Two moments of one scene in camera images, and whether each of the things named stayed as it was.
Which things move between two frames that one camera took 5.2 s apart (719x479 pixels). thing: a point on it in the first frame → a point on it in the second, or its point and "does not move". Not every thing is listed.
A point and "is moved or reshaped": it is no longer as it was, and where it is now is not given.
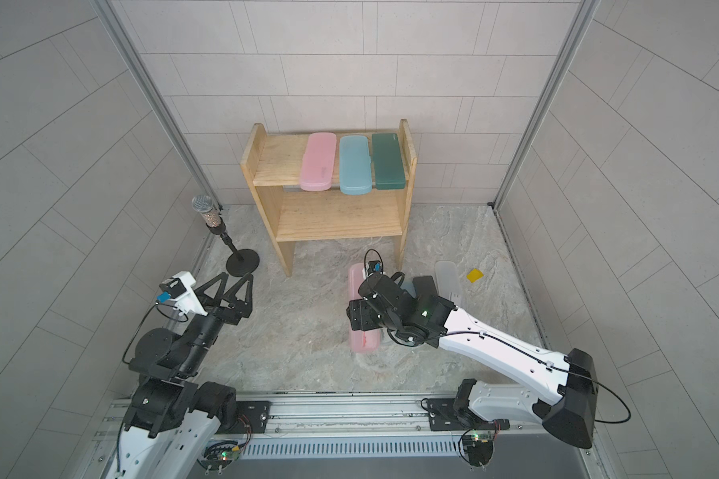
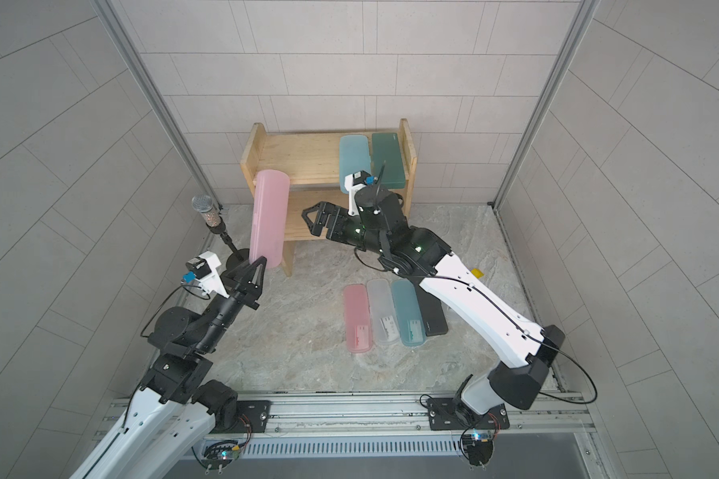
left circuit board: [219, 458] does not move
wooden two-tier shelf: [271, 168] does not move
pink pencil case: [319, 162] → [271, 218]
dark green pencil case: [387, 162] does not move
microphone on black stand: [242, 262] does not move
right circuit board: [478, 447] does not move
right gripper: [360, 308] → [331, 217]
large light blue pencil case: [355, 166] does not move
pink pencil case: [361, 340] is moved or reshaped
